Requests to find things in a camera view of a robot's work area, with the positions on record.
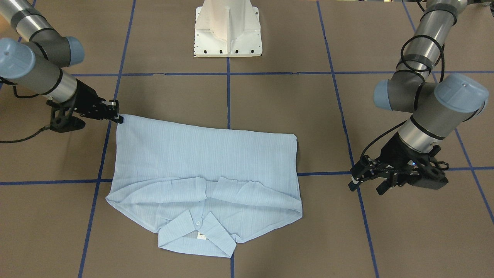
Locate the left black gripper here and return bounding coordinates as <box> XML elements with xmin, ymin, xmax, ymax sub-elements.
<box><xmin>348</xmin><ymin>132</ymin><xmax>429</xmax><ymax>195</ymax></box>

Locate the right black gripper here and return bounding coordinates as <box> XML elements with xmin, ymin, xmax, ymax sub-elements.
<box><xmin>69</xmin><ymin>79</ymin><xmax>124</xmax><ymax>124</ymax></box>

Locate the light blue button shirt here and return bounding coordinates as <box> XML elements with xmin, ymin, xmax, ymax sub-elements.
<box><xmin>106</xmin><ymin>115</ymin><xmax>303</xmax><ymax>258</ymax></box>

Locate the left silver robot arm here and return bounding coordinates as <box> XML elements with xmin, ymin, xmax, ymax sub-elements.
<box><xmin>348</xmin><ymin>0</ymin><xmax>489</xmax><ymax>195</ymax></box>

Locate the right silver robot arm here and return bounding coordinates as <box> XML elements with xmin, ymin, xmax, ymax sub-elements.
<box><xmin>0</xmin><ymin>0</ymin><xmax>124</xmax><ymax>124</ymax></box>

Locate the white central mounting column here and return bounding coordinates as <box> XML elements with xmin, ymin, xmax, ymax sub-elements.
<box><xmin>193</xmin><ymin>0</ymin><xmax>263</xmax><ymax>58</ymax></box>

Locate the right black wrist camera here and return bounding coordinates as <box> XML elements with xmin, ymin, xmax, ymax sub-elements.
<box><xmin>46</xmin><ymin>100</ymin><xmax>85</xmax><ymax>133</ymax></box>

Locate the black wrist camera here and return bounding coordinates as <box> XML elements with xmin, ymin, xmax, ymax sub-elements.
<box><xmin>405</xmin><ymin>145</ymin><xmax>450</xmax><ymax>190</ymax></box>
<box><xmin>46</xmin><ymin>100</ymin><xmax>85</xmax><ymax>133</ymax></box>

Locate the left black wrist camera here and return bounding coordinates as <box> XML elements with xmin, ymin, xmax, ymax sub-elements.
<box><xmin>405</xmin><ymin>145</ymin><xmax>450</xmax><ymax>190</ymax></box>

